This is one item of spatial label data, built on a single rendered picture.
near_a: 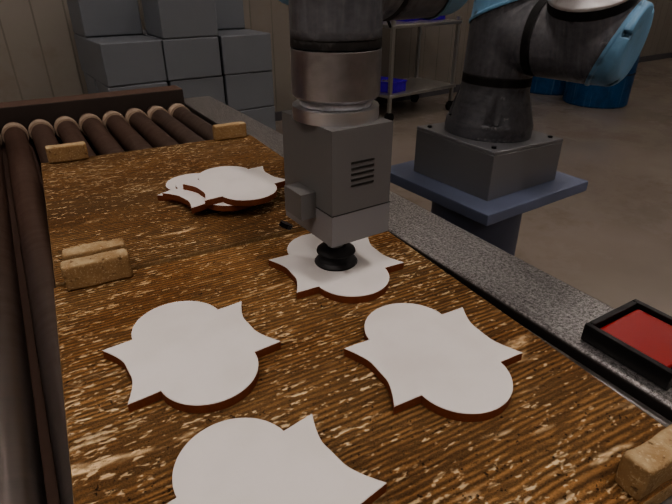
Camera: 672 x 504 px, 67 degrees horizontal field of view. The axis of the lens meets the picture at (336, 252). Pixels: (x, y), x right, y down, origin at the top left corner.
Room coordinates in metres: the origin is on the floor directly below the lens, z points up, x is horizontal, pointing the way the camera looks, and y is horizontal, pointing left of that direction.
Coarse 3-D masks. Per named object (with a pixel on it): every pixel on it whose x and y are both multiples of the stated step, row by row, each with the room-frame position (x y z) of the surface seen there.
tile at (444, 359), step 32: (384, 320) 0.35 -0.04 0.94; (416, 320) 0.35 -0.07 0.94; (448, 320) 0.35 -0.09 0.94; (352, 352) 0.31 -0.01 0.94; (384, 352) 0.31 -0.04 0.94; (416, 352) 0.31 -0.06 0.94; (448, 352) 0.31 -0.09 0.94; (480, 352) 0.31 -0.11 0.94; (512, 352) 0.31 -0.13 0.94; (384, 384) 0.28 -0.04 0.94; (416, 384) 0.27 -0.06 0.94; (448, 384) 0.27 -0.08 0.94; (480, 384) 0.27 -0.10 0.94; (512, 384) 0.27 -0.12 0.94; (448, 416) 0.25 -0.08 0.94; (480, 416) 0.25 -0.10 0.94
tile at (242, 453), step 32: (192, 448) 0.22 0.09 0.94; (224, 448) 0.22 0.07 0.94; (256, 448) 0.22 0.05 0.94; (288, 448) 0.22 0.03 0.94; (320, 448) 0.22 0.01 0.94; (192, 480) 0.19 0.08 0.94; (224, 480) 0.19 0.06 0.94; (256, 480) 0.19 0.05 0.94; (288, 480) 0.19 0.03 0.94; (320, 480) 0.19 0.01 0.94; (352, 480) 0.19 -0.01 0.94
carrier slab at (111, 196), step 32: (96, 160) 0.79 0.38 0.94; (128, 160) 0.79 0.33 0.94; (160, 160) 0.79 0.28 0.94; (192, 160) 0.79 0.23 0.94; (224, 160) 0.79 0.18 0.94; (256, 160) 0.79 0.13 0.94; (64, 192) 0.65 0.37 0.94; (96, 192) 0.65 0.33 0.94; (128, 192) 0.65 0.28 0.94; (160, 192) 0.65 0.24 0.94; (64, 224) 0.55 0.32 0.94; (96, 224) 0.55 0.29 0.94; (128, 224) 0.55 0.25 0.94; (160, 224) 0.55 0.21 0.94; (192, 224) 0.55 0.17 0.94; (224, 224) 0.55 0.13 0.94; (256, 224) 0.55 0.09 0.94; (160, 256) 0.47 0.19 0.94
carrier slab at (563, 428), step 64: (192, 256) 0.47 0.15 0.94; (256, 256) 0.47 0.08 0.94; (64, 320) 0.36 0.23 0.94; (128, 320) 0.36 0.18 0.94; (256, 320) 0.36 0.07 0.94; (320, 320) 0.36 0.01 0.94; (512, 320) 0.36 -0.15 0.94; (64, 384) 0.28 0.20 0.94; (128, 384) 0.28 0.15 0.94; (256, 384) 0.28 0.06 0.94; (320, 384) 0.28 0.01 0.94; (576, 384) 0.28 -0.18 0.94; (128, 448) 0.22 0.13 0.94; (384, 448) 0.22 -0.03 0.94; (448, 448) 0.22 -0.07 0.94; (512, 448) 0.22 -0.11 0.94; (576, 448) 0.22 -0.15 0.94
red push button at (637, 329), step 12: (636, 312) 0.38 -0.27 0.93; (612, 324) 0.36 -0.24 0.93; (624, 324) 0.36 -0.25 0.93; (636, 324) 0.36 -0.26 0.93; (648, 324) 0.36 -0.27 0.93; (660, 324) 0.36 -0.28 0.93; (624, 336) 0.35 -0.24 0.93; (636, 336) 0.35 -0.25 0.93; (648, 336) 0.35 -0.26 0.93; (660, 336) 0.35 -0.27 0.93; (636, 348) 0.33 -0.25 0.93; (648, 348) 0.33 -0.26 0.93; (660, 348) 0.33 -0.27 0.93; (660, 360) 0.32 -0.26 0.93
